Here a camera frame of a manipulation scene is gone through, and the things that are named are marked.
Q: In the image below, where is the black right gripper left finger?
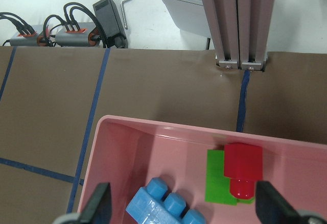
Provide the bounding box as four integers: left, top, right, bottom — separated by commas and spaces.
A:
55, 182, 113, 224

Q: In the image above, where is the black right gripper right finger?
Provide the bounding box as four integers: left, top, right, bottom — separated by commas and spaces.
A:
255, 181, 326, 223

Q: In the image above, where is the blue three-stud block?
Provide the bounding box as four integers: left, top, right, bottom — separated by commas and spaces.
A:
126, 177, 206, 223

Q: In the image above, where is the red small block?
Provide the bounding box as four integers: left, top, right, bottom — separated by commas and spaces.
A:
224, 142, 263, 200

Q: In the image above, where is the green two-stud block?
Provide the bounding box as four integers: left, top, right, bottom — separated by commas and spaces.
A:
204, 150, 255, 206

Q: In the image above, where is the pink plastic box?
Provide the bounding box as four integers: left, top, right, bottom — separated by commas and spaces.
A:
78, 115, 326, 223

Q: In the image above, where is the white square box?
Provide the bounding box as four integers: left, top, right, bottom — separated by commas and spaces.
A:
162, 0, 211, 38

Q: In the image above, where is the grey usb hub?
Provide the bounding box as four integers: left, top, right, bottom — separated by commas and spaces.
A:
55, 22, 100, 47
3, 25, 46, 46

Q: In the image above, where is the black power adapter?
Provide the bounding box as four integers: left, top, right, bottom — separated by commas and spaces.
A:
93, 0, 128, 48

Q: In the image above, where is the steel allen key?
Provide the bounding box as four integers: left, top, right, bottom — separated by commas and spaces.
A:
120, 0, 132, 30

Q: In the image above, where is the aluminium frame post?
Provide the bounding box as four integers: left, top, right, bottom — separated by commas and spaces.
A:
202, 0, 274, 71

